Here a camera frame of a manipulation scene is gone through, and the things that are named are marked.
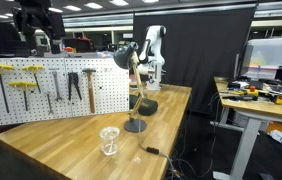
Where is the black curtain backdrop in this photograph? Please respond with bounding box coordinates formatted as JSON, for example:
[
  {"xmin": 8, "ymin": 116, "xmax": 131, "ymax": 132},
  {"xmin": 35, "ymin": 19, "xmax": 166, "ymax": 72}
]
[{"xmin": 133, "ymin": 7, "xmax": 255, "ymax": 114}]

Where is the black round cushion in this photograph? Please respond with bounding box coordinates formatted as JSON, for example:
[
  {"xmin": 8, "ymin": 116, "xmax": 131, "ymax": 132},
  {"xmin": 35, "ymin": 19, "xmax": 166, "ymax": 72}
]
[{"xmin": 129, "ymin": 94, "xmax": 158, "ymax": 116}]

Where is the small yellow T-handle wrench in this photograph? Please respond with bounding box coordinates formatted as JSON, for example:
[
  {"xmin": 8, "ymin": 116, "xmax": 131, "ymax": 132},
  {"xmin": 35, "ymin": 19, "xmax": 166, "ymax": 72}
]
[{"xmin": 21, "ymin": 65, "xmax": 44, "ymax": 93}]

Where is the black lamp power cable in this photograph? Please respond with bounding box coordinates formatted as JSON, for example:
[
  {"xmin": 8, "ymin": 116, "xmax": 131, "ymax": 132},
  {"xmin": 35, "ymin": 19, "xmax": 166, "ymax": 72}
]
[{"xmin": 136, "ymin": 113, "xmax": 177, "ymax": 180}]

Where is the white side desk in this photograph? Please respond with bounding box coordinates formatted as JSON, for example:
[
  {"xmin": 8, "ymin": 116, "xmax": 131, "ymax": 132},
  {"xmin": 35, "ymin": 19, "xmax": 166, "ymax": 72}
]
[{"xmin": 210, "ymin": 77, "xmax": 282, "ymax": 180}]

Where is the clear plastic storage bin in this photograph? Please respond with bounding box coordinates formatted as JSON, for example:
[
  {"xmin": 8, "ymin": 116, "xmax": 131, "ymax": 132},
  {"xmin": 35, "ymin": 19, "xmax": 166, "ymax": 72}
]
[{"xmin": 240, "ymin": 38, "xmax": 282, "ymax": 79}]

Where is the white pegboard wall organizer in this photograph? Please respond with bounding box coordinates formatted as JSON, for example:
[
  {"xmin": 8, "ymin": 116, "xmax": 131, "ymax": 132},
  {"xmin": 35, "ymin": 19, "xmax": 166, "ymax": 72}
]
[{"xmin": 0, "ymin": 58, "xmax": 129, "ymax": 125}]

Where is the wooden handle hammer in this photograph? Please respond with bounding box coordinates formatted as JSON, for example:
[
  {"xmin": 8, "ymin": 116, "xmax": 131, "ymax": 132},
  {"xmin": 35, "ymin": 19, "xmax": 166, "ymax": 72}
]
[{"xmin": 82, "ymin": 68, "xmax": 96, "ymax": 113}]

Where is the clear plastic cup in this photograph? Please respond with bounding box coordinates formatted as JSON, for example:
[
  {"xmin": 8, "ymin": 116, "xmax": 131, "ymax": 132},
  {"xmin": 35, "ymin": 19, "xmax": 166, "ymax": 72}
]
[{"xmin": 99, "ymin": 126, "xmax": 120, "ymax": 156}]

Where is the black wooden desk lamp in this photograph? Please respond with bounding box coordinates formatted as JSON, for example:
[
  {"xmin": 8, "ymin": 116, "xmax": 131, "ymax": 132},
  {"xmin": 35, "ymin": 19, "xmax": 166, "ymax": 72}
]
[{"xmin": 113, "ymin": 42, "xmax": 147, "ymax": 133}]

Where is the short silver combination wrench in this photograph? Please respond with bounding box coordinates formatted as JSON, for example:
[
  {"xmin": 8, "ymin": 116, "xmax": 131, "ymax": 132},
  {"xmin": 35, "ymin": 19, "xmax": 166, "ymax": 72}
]
[{"xmin": 46, "ymin": 92, "xmax": 54, "ymax": 114}]

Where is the long silver combination wrench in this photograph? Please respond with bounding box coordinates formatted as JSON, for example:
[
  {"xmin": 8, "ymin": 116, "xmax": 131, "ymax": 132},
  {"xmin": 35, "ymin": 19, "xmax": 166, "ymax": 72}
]
[{"xmin": 52, "ymin": 71, "xmax": 62, "ymax": 101}]

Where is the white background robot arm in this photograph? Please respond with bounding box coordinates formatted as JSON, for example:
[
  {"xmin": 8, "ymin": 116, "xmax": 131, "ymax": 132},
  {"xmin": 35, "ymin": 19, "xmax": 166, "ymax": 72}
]
[{"xmin": 138, "ymin": 25, "xmax": 166, "ymax": 90}]

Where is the large yellow T-handle wrench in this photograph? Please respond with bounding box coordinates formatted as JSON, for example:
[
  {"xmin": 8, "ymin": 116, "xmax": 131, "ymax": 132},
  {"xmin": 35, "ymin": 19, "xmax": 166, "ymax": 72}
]
[{"xmin": 0, "ymin": 64, "xmax": 14, "ymax": 112}]

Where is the middle yellow T-handle wrench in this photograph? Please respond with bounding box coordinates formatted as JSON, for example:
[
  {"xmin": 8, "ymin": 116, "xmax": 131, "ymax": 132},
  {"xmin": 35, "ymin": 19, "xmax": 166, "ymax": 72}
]
[{"xmin": 9, "ymin": 81, "xmax": 37, "ymax": 111}]

